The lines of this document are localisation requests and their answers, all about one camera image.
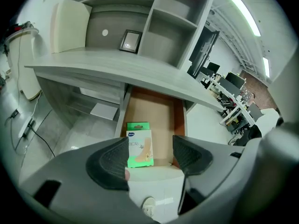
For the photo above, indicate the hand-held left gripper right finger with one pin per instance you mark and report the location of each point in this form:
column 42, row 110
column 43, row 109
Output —
column 191, row 157

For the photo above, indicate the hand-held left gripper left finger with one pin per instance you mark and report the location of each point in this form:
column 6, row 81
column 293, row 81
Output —
column 105, row 167

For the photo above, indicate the green and white plaster box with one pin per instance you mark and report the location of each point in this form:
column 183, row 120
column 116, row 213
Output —
column 140, row 153

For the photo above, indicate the brown-lined desk drawer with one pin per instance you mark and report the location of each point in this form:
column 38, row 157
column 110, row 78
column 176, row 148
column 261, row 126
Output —
column 151, row 111

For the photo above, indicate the person's left hand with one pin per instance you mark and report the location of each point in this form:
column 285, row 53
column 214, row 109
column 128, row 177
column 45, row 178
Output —
column 127, row 174

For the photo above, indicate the white flat panel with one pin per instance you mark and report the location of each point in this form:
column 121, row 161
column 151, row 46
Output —
column 104, row 111

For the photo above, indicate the person's white shoe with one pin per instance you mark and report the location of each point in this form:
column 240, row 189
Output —
column 148, row 205

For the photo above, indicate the long white office desk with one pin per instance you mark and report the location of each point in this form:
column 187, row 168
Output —
column 240, row 106

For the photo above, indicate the black computer monitor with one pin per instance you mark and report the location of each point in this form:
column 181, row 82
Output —
column 254, row 112
column 233, row 80
column 213, row 67

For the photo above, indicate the white power strip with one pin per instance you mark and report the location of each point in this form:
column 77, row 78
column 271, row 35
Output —
column 24, row 128

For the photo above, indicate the grey wooden desk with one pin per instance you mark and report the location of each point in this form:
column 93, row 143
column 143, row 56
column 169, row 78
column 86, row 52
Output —
column 105, row 64

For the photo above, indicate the black power adapter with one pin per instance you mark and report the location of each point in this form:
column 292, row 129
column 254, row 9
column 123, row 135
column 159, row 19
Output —
column 14, row 114

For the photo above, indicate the black door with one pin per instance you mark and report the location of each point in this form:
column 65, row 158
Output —
column 203, row 50

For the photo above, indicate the long ceiling light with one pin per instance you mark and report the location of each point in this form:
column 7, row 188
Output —
column 245, row 10
column 266, row 66

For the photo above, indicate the cream file box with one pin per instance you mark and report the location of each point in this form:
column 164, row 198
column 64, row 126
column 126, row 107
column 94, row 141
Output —
column 70, row 24

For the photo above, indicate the pile of black gear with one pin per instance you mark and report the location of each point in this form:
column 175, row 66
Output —
column 17, row 28

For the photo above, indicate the black empty picture frame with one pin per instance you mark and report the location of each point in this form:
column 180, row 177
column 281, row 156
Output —
column 130, row 42

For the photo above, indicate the white cylindrical pedestal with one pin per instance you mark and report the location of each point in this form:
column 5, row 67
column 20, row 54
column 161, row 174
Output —
column 25, row 62

